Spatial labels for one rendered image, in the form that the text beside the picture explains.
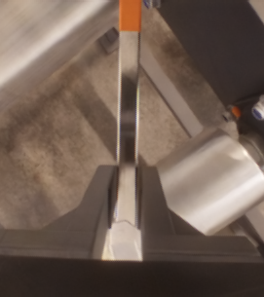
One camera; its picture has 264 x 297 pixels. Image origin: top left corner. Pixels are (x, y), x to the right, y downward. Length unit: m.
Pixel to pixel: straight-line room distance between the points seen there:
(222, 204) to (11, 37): 0.29
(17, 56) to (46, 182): 1.05
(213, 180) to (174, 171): 0.04
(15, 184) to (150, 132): 0.81
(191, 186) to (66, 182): 1.05
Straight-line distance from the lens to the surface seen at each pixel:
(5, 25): 0.29
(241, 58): 0.30
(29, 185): 1.34
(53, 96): 1.25
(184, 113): 0.82
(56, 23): 0.29
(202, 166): 0.25
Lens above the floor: 1.14
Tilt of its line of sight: 84 degrees down
